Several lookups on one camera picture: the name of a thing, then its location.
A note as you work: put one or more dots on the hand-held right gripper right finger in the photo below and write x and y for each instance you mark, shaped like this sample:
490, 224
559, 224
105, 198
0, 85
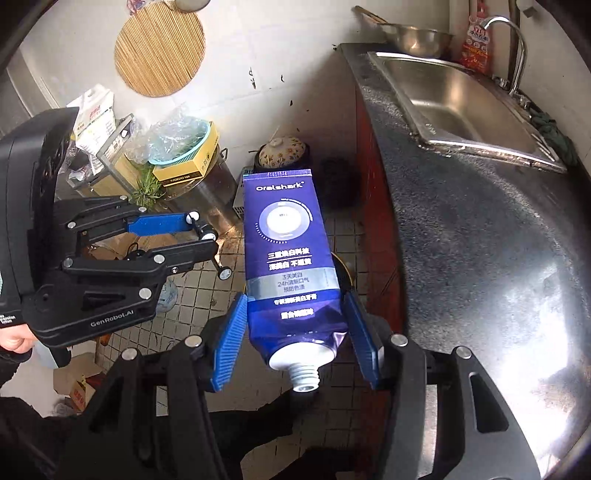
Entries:
367, 346

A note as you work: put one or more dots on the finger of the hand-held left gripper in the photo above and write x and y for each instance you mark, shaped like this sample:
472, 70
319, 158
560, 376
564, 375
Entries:
184, 258
157, 225

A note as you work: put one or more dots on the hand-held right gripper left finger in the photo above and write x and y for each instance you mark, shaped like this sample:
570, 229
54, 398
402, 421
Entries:
228, 344

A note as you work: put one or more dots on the blue toothpaste tube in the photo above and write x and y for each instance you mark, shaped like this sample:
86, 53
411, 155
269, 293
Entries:
286, 258

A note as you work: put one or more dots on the person's left hand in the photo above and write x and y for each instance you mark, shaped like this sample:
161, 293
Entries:
11, 337

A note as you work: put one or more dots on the green leafy vegetables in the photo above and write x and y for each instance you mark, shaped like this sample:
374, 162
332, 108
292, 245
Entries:
147, 184

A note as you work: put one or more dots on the yellow cardboard box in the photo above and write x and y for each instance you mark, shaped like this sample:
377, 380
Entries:
184, 173

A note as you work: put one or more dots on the large steel stockpot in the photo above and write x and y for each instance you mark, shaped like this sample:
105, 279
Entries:
217, 189

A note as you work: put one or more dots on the clear plastic bag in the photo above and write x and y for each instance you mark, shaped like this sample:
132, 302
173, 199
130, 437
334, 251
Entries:
175, 134

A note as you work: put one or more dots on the teal plastic basket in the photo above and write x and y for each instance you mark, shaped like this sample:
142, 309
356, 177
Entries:
211, 134

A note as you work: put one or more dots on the white carton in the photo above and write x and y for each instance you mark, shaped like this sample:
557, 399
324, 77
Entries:
97, 115

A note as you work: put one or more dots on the clay pot with floral lid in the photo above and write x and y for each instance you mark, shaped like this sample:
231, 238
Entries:
281, 152

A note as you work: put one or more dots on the brown cardboard box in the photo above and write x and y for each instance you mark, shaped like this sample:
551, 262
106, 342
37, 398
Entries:
78, 392

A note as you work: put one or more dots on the red cabinet front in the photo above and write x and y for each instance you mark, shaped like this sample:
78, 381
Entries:
374, 184

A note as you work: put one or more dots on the round bamboo mat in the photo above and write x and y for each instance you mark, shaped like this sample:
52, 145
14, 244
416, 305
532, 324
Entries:
159, 50

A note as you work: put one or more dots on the stainless steel sink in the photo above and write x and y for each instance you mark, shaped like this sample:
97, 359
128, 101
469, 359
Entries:
452, 106

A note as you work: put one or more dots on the dark green cloth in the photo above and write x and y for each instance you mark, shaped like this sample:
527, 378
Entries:
556, 138

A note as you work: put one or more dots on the stainless steel bowl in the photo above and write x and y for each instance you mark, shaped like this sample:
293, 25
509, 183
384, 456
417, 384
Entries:
415, 41

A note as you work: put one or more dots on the red printed packet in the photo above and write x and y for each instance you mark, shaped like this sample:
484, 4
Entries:
475, 46

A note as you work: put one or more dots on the chrome faucet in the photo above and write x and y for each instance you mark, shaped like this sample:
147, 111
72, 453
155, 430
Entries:
519, 46

